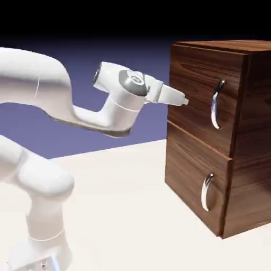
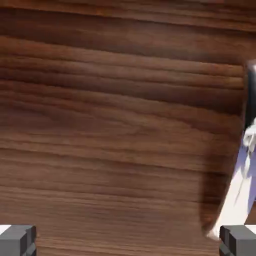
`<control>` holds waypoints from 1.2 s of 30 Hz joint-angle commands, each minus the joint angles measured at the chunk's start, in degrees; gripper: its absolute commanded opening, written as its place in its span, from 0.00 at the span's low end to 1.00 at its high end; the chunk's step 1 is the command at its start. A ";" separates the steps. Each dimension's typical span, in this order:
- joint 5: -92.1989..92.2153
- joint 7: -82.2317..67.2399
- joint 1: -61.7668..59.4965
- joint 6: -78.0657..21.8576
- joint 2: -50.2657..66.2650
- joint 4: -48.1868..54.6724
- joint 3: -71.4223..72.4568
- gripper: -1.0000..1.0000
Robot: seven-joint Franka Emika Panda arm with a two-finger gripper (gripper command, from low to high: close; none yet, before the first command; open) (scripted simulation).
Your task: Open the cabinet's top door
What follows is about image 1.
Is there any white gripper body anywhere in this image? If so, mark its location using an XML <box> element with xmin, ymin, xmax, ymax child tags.
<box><xmin>158</xmin><ymin>84</ymin><xmax>185</xmax><ymax>106</ymax></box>

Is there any dark wood cabinet door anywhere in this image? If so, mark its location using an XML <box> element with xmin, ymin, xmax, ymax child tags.
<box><xmin>167</xmin><ymin>43</ymin><xmax>249</xmax><ymax>158</ymax></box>
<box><xmin>164</xmin><ymin>121</ymin><xmax>233</xmax><ymax>238</ymax></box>

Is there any dark wood cabinet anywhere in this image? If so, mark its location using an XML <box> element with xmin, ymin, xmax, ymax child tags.
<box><xmin>164</xmin><ymin>39</ymin><xmax>271</xmax><ymax>240</ymax></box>

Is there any curved silver door handle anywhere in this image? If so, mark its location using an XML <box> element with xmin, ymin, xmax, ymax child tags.
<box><xmin>201</xmin><ymin>173</ymin><xmax>214</xmax><ymax>212</ymax></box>
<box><xmin>211</xmin><ymin>79</ymin><xmax>227</xmax><ymax>130</ymax></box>

